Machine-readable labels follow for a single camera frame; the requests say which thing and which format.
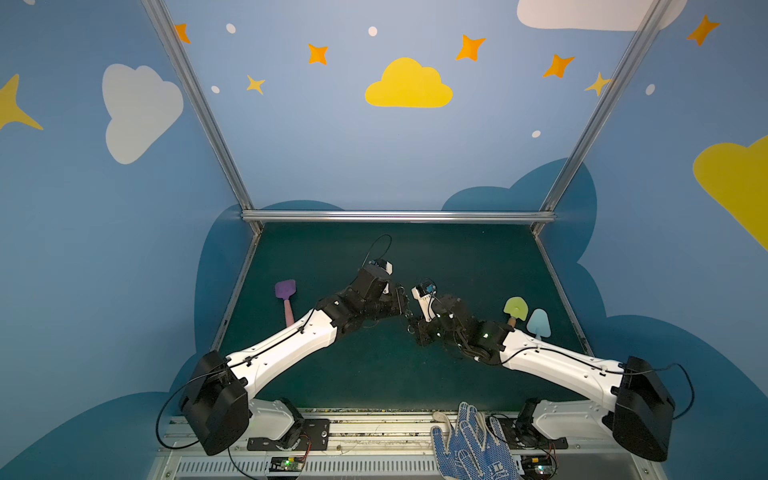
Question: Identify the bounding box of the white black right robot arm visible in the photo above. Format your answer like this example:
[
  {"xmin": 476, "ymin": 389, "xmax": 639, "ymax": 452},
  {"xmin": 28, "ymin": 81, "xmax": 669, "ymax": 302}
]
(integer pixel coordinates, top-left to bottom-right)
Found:
[{"xmin": 413, "ymin": 291, "xmax": 675, "ymax": 462}]

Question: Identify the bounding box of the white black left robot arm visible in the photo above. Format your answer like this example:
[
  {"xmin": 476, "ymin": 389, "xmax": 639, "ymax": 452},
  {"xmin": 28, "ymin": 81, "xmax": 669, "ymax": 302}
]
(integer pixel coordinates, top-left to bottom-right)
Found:
[{"xmin": 179, "ymin": 259, "xmax": 408, "ymax": 456}]

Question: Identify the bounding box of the light blue green toy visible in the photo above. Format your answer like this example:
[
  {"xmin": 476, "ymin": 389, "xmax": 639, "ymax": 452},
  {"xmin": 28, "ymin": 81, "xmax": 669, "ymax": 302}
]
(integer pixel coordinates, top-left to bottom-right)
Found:
[{"xmin": 526, "ymin": 308, "xmax": 552, "ymax": 340}]

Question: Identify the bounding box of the blue dotted work glove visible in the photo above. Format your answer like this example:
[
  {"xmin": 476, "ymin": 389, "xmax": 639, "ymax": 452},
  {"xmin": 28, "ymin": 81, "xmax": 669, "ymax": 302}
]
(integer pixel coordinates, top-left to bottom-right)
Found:
[{"xmin": 430, "ymin": 402, "xmax": 520, "ymax": 480}]

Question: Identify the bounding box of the right green circuit board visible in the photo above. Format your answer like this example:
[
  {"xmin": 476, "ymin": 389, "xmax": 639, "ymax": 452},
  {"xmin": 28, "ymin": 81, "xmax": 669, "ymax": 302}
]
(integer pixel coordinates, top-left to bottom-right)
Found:
[{"xmin": 520, "ymin": 456, "xmax": 557, "ymax": 480}]

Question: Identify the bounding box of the green circuit board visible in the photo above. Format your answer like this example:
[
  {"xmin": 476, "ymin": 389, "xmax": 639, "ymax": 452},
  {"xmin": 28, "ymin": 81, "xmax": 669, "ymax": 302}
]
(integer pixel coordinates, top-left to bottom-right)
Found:
[
  {"xmin": 520, "ymin": 456, "xmax": 557, "ymax": 480},
  {"xmin": 269, "ymin": 457, "xmax": 304, "ymax": 473}
]

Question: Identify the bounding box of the left green circuit board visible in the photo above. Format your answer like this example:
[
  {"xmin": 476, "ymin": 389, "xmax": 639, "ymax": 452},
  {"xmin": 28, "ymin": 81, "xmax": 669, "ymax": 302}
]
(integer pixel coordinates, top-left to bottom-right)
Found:
[{"xmin": 269, "ymin": 457, "xmax": 304, "ymax": 473}]

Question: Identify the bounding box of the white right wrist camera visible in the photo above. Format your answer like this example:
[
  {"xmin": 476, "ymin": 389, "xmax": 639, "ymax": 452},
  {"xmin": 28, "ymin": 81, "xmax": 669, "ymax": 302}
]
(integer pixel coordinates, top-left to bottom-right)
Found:
[{"xmin": 411, "ymin": 281, "xmax": 437, "ymax": 322}]

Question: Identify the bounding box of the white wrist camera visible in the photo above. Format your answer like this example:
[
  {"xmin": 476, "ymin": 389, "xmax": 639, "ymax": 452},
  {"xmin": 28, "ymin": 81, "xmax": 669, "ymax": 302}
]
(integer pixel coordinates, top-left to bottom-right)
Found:
[
  {"xmin": 368, "ymin": 258, "xmax": 393, "ymax": 295},
  {"xmin": 411, "ymin": 281, "xmax": 437, "ymax": 322}
]

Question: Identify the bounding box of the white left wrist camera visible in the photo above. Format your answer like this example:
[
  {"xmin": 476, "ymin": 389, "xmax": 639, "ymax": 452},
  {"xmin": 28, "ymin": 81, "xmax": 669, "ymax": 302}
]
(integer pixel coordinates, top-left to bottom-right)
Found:
[{"xmin": 368, "ymin": 258, "xmax": 393, "ymax": 295}]

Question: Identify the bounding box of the yellow-green toy shovel wooden handle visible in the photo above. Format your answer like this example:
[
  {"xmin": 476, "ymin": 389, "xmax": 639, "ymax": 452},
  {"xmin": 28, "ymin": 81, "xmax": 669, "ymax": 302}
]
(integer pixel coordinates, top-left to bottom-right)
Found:
[{"xmin": 503, "ymin": 296, "xmax": 529, "ymax": 327}]

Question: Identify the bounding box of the purple toy shovel pink handle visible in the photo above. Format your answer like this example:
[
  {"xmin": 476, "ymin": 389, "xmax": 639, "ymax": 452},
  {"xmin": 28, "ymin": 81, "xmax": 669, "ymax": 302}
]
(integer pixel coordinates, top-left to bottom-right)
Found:
[{"xmin": 274, "ymin": 279, "xmax": 297, "ymax": 327}]

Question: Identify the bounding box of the aluminium back frame rail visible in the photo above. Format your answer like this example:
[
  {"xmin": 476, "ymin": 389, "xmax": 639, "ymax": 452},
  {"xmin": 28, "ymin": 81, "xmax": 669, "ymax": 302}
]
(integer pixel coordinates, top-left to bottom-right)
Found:
[{"xmin": 241, "ymin": 209, "xmax": 556, "ymax": 224}]

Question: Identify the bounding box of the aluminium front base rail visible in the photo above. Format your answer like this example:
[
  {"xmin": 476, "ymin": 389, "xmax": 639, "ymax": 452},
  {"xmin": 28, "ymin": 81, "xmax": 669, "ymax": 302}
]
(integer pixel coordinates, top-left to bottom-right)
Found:
[{"xmin": 148, "ymin": 409, "xmax": 666, "ymax": 479}]

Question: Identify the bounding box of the aluminium right corner post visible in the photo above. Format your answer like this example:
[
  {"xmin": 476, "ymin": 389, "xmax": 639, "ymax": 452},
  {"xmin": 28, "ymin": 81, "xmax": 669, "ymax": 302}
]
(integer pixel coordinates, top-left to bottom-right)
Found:
[{"xmin": 531, "ymin": 0, "xmax": 673, "ymax": 238}]

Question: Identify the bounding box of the aluminium corner post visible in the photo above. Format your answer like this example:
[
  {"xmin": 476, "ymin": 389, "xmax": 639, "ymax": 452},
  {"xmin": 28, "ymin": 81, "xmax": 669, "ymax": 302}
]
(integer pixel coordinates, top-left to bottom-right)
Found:
[
  {"xmin": 142, "ymin": 0, "xmax": 253, "ymax": 214},
  {"xmin": 531, "ymin": 0, "xmax": 673, "ymax": 238}
]

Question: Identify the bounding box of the aluminium left corner post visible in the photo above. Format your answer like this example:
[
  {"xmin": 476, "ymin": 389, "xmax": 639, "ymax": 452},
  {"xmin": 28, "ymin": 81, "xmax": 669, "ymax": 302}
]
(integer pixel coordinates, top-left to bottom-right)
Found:
[{"xmin": 142, "ymin": 0, "xmax": 253, "ymax": 214}]

